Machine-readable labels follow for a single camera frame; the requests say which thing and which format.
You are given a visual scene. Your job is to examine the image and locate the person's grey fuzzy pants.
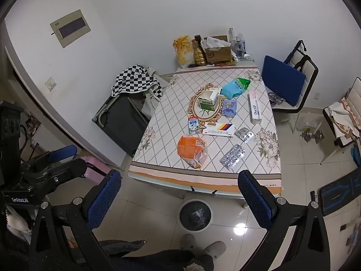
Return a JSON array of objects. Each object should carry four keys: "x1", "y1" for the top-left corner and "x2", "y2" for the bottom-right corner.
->
[{"x1": 97, "y1": 239, "x2": 215, "y2": 271}]

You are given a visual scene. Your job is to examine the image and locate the white bin with black bag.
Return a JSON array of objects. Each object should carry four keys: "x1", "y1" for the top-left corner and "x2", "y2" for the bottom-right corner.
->
[{"x1": 180, "y1": 199, "x2": 213, "y2": 232}]

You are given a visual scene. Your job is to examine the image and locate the chair with beige cloth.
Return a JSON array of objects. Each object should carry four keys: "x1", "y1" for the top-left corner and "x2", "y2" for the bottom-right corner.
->
[{"x1": 320, "y1": 77, "x2": 361, "y2": 166}]

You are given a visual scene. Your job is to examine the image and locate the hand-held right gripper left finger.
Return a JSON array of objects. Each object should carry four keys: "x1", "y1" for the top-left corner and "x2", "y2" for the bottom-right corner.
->
[{"x1": 28, "y1": 169, "x2": 123, "y2": 271}]

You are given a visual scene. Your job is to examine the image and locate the white bag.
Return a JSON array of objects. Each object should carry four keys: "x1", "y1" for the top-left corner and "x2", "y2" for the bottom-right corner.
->
[{"x1": 141, "y1": 89, "x2": 161, "y2": 120}]

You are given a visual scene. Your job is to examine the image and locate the gold foil packets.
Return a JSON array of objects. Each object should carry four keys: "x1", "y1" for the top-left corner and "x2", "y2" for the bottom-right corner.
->
[{"x1": 192, "y1": 35, "x2": 208, "y2": 66}]

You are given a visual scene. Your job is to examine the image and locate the green white medicine box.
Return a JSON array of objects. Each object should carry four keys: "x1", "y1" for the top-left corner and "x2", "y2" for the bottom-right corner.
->
[{"x1": 197, "y1": 88, "x2": 223, "y2": 113}]

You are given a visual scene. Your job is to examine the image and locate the metal dumbbell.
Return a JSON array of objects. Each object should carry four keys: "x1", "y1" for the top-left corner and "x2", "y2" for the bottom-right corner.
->
[{"x1": 300, "y1": 128, "x2": 325, "y2": 143}]

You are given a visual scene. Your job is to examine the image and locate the long white box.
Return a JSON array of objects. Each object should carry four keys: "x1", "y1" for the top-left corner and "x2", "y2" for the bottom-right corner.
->
[{"x1": 248, "y1": 91, "x2": 262, "y2": 125}]

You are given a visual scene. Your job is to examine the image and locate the blue tissue packet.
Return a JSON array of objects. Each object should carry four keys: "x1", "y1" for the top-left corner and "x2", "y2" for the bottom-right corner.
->
[{"x1": 222, "y1": 99, "x2": 237, "y2": 117}]

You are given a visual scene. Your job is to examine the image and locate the white black chair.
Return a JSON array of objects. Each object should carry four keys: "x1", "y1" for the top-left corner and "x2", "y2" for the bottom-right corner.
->
[{"x1": 264, "y1": 40, "x2": 319, "y2": 133}]

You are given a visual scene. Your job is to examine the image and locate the black white checkered cloth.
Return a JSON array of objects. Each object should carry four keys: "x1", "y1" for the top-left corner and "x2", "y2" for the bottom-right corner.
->
[{"x1": 111, "y1": 65, "x2": 163, "y2": 100}]

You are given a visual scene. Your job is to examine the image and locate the grey slipper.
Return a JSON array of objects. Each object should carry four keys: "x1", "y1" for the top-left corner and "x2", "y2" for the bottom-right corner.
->
[
  {"x1": 180, "y1": 234, "x2": 196, "y2": 250},
  {"x1": 204, "y1": 241, "x2": 227, "y2": 259}
]

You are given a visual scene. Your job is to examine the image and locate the blue chair back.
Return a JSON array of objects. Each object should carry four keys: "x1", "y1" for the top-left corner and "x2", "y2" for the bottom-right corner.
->
[{"x1": 261, "y1": 56, "x2": 306, "y2": 106}]

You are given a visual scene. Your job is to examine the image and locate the large silver blister pack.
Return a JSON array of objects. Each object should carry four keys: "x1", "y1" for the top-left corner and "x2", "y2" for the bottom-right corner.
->
[{"x1": 219, "y1": 144, "x2": 246, "y2": 169}]

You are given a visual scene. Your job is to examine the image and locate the wall electrical panel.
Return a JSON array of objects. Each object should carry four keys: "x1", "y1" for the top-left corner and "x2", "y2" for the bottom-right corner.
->
[{"x1": 50, "y1": 9, "x2": 91, "y2": 48}]

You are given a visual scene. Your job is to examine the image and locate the blue label water bottle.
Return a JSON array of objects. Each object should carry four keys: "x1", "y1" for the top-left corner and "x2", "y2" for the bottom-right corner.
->
[{"x1": 235, "y1": 34, "x2": 246, "y2": 60}]

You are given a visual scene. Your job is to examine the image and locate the small silver blister pack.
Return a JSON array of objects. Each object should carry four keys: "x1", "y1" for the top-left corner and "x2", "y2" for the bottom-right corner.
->
[{"x1": 235, "y1": 128, "x2": 254, "y2": 143}]

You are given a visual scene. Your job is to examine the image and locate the black folded table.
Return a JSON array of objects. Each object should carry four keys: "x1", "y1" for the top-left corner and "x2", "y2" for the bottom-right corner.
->
[{"x1": 92, "y1": 94, "x2": 150, "y2": 157}]

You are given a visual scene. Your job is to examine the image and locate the cardboard box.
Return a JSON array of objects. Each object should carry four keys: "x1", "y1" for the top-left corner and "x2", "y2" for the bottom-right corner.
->
[{"x1": 201, "y1": 35, "x2": 236, "y2": 64}]

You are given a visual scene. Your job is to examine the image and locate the black blue patterned board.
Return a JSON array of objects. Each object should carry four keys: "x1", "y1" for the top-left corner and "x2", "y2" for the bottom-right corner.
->
[{"x1": 317, "y1": 169, "x2": 361, "y2": 216}]

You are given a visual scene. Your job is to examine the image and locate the clear plastic bottle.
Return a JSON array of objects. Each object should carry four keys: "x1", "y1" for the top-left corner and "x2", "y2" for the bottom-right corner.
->
[{"x1": 228, "y1": 28, "x2": 237, "y2": 52}]

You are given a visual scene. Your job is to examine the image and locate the small milk carton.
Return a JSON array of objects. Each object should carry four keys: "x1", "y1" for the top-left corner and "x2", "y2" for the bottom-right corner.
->
[{"x1": 188, "y1": 117, "x2": 199, "y2": 135}]

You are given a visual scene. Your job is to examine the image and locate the orange plastic bag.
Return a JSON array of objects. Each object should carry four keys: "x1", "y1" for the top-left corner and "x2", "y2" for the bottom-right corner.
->
[{"x1": 177, "y1": 135, "x2": 209, "y2": 168}]

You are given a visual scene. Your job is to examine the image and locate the yellow snack bag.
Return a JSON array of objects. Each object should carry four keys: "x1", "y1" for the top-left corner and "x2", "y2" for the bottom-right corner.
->
[{"x1": 173, "y1": 35, "x2": 195, "y2": 68}]

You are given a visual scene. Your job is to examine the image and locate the white striped medicine box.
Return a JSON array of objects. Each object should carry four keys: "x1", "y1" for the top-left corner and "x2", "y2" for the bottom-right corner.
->
[{"x1": 202, "y1": 122, "x2": 236, "y2": 138}]

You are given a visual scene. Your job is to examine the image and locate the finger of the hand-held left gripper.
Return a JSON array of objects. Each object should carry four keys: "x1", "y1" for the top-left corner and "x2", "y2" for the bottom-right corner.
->
[
  {"x1": 21, "y1": 145, "x2": 78, "y2": 173},
  {"x1": 26, "y1": 158, "x2": 87, "y2": 196}
]

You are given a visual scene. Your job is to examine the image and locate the white fuzzy cloth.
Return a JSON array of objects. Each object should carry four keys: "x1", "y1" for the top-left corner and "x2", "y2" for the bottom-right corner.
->
[{"x1": 6, "y1": 206, "x2": 32, "y2": 234}]

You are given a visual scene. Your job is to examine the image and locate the patterned tablecloth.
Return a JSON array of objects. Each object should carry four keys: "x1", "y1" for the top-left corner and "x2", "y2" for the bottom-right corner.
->
[{"x1": 128, "y1": 65, "x2": 282, "y2": 195}]

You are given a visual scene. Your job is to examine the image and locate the beige white cloth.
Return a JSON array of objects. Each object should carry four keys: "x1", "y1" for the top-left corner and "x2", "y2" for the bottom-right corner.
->
[{"x1": 329, "y1": 97, "x2": 361, "y2": 139}]

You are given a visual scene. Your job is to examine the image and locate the blue green plastic packet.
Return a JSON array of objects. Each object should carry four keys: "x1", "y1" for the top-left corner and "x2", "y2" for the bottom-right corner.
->
[{"x1": 221, "y1": 77, "x2": 252, "y2": 99}]

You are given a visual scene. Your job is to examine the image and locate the grey cable coil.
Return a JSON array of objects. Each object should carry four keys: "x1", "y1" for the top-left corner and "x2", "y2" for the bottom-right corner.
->
[{"x1": 267, "y1": 91, "x2": 285, "y2": 105}]

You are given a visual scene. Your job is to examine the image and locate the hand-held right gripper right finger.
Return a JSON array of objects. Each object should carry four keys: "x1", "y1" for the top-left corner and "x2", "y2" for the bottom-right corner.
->
[{"x1": 238, "y1": 170, "x2": 330, "y2": 271}]

